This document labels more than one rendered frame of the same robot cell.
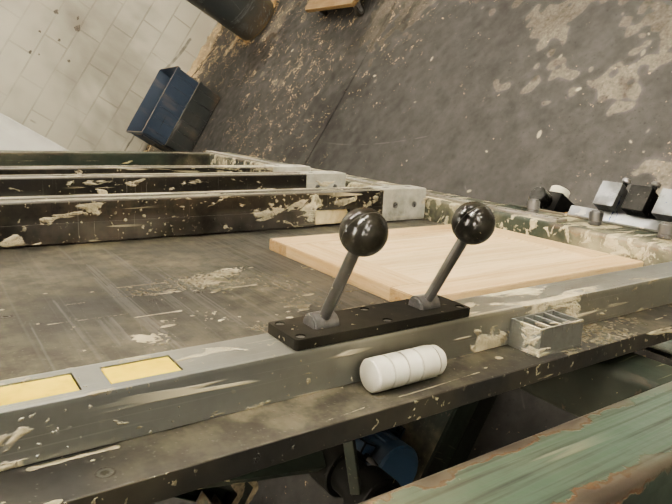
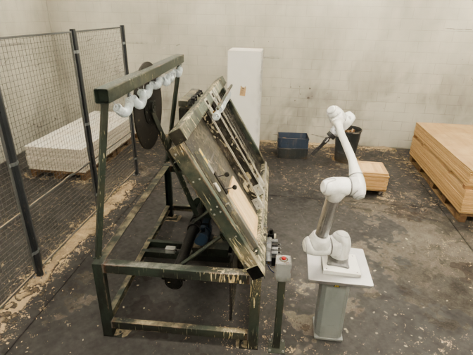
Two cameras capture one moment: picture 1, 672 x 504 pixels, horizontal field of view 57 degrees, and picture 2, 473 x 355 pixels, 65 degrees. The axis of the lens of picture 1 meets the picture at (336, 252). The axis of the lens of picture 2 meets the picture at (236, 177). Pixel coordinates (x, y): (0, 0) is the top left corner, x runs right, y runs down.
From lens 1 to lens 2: 2.37 m
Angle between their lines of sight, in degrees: 16
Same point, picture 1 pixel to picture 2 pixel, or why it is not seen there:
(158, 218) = (229, 156)
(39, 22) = (303, 84)
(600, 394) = not seen: hidden behind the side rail
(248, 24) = (339, 156)
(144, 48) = (314, 123)
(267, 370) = (210, 172)
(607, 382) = not seen: hidden behind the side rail
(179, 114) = (292, 147)
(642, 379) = not seen: hidden behind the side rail
